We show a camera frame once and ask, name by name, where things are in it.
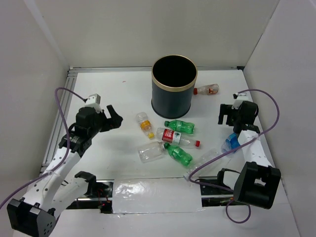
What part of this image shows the clear bottle yellow cap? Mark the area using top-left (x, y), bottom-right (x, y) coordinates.
top-left (136, 112), bottom-right (155, 139)

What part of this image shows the clear bottle white cap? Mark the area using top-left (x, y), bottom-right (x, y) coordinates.
top-left (184, 148), bottom-right (221, 181)

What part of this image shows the green bottle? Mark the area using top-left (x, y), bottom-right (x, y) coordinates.
top-left (163, 143), bottom-right (193, 167)
top-left (164, 119), bottom-right (195, 134)

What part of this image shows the large clear crushed bottle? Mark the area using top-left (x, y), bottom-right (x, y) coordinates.
top-left (137, 141), bottom-right (164, 163)

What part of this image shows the clear bottle red white label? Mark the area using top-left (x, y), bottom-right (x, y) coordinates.
top-left (156, 127), bottom-right (200, 149)

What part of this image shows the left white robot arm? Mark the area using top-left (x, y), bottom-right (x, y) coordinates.
top-left (6, 105), bottom-right (123, 237)

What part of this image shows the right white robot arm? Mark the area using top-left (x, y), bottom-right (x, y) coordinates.
top-left (215, 101), bottom-right (281, 209)

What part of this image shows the dark round bin gold rim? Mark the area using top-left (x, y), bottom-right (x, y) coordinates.
top-left (151, 55), bottom-right (198, 119)

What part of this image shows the blue label clear bottle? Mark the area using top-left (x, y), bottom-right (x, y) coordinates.
top-left (221, 133), bottom-right (240, 153)

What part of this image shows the clear bottle red cap orange label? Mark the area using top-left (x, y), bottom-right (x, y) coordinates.
top-left (193, 84), bottom-right (219, 95)

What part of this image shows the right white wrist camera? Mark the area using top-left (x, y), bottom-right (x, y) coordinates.
top-left (232, 92), bottom-right (249, 110)

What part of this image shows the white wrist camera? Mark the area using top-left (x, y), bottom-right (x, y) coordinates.
top-left (232, 92), bottom-right (249, 110)
top-left (84, 94), bottom-right (102, 113)

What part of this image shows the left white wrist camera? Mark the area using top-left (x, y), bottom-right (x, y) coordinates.
top-left (84, 94), bottom-right (102, 113)

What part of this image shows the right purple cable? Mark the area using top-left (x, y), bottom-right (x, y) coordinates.
top-left (188, 89), bottom-right (280, 224)

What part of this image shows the purple cable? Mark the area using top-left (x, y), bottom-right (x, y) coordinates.
top-left (188, 89), bottom-right (280, 224)
top-left (0, 87), bottom-right (87, 210)

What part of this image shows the aluminium frame rail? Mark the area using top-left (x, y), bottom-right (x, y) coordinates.
top-left (40, 66), bottom-right (245, 173)

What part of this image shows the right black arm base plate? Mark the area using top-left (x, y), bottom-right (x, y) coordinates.
top-left (197, 176), bottom-right (244, 207)

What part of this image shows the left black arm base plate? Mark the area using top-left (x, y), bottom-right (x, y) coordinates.
top-left (67, 180), bottom-right (114, 214)

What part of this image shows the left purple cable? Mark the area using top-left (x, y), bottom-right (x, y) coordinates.
top-left (0, 87), bottom-right (87, 210)

